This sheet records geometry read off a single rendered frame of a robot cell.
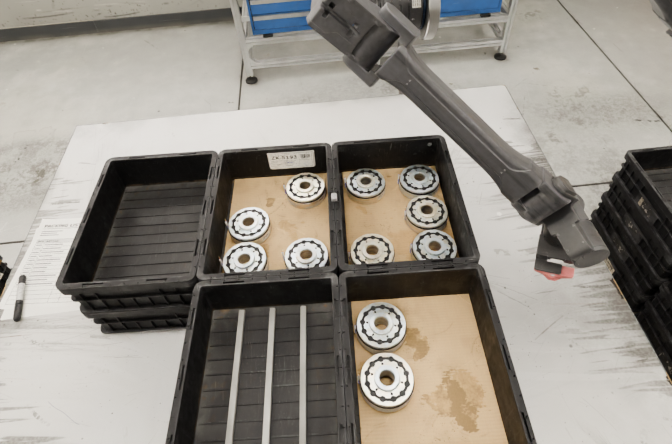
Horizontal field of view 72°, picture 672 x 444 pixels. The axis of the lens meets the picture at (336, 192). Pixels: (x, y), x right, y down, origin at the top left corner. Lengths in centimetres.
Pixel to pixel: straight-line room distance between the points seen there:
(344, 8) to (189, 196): 77
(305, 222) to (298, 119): 59
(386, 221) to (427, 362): 36
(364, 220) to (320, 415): 47
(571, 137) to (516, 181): 207
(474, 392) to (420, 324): 16
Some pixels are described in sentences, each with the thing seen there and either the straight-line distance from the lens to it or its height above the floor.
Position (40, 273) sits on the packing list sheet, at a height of 70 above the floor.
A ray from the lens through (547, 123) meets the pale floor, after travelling 289.
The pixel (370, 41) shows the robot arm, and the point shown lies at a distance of 73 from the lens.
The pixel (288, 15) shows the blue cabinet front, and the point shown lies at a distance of 292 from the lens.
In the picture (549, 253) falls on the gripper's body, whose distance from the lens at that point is 95.
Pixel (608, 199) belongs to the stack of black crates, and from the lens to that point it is 202.
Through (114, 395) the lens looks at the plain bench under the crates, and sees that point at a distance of 124.
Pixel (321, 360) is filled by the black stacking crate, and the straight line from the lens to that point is 100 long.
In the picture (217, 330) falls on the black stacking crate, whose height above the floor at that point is 83.
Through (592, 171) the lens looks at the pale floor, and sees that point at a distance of 269.
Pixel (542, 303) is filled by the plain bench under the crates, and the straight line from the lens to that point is 127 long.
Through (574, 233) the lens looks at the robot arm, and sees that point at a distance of 83.
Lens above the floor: 175
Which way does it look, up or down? 48 degrees down
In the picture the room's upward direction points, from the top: 5 degrees counter-clockwise
